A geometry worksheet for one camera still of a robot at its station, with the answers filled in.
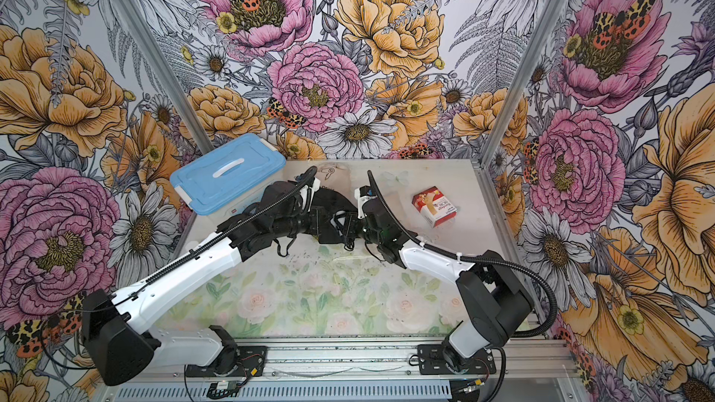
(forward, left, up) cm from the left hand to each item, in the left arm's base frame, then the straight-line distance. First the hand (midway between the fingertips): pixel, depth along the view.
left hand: (329, 223), depth 76 cm
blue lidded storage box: (+18, +38, -5) cm, 42 cm away
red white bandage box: (+18, -35, -18) cm, 44 cm away
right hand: (+4, -2, -8) cm, 9 cm away
